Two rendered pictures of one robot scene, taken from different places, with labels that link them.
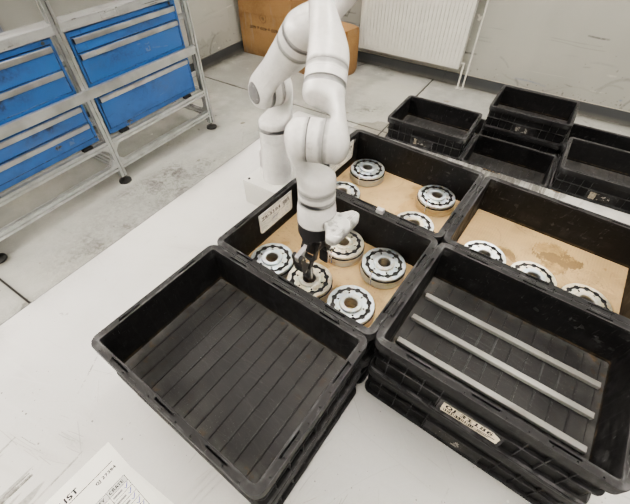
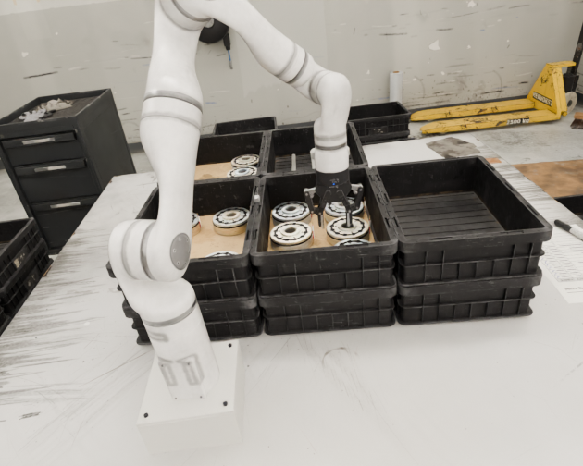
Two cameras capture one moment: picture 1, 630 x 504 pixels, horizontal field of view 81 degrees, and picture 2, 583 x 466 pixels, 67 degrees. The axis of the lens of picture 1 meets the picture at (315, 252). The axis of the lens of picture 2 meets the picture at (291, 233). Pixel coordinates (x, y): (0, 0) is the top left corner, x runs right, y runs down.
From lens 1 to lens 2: 1.33 m
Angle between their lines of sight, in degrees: 86
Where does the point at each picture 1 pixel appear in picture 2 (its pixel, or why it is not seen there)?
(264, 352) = (420, 226)
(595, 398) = (300, 156)
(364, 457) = not seen: hidden behind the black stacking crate
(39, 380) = not seen: outside the picture
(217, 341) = not seen: hidden behind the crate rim
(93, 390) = (578, 344)
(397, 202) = (195, 246)
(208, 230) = (340, 436)
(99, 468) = (578, 293)
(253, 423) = (457, 208)
